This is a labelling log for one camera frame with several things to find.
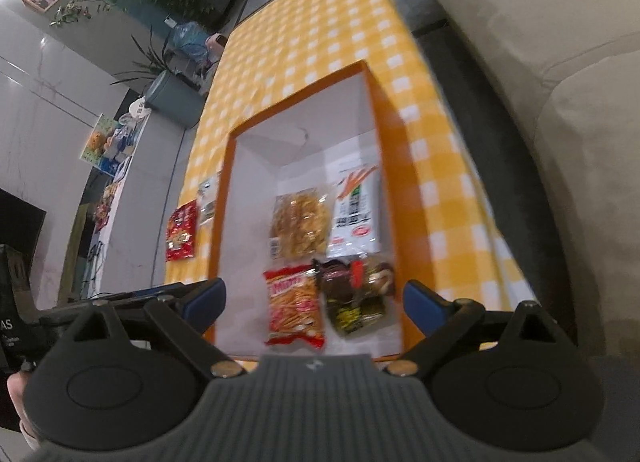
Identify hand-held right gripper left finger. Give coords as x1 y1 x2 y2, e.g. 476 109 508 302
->
64 278 247 378

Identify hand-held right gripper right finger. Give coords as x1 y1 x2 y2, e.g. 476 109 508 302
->
384 279 558 378

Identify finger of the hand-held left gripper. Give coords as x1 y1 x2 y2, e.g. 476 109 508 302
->
39 282 195 332

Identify dark brown snack packet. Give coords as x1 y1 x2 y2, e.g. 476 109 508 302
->
312 255 397 338

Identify shiny red snack packet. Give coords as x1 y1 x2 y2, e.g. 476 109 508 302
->
165 199 198 262

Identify red packet of snack sticks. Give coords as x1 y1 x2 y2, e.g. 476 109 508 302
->
262 265 327 349

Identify white packet with carrot print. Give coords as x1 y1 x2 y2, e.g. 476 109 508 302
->
326 163 383 258

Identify clear packet of yellow chips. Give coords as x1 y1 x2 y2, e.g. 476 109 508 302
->
269 187 332 259

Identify orange box with white inside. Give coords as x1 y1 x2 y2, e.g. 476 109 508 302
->
207 60 417 364

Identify snacks on cabinet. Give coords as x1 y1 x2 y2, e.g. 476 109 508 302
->
94 181 123 230

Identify person's left hand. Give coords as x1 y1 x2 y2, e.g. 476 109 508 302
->
7 371 40 444

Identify white long cabinet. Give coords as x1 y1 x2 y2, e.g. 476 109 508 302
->
56 112 153 304

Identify black screen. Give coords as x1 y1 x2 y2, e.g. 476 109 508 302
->
0 186 47 265

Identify blue boxes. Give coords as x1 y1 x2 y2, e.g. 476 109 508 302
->
99 126 135 177

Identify cartoon poster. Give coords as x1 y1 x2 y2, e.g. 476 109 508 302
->
79 113 120 164

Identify small white object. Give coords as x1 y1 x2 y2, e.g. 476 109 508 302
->
126 96 152 121

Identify grey plant pot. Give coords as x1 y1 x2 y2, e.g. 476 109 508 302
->
146 70 207 129

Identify beige sofa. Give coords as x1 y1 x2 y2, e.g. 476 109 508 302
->
390 0 640 462

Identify long-leaved green plant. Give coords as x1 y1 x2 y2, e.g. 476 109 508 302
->
111 22 173 89

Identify small pink appliance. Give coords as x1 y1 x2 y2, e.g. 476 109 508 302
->
204 32 229 64

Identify blue water bottle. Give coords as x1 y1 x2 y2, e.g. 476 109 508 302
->
166 21 210 59

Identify flowering branch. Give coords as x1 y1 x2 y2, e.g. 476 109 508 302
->
49 0 115 29

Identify yellow checkered tablecloth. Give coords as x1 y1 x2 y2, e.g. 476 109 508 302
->
164 0 542 359

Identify black cables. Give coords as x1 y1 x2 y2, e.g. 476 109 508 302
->
82 241 108 295

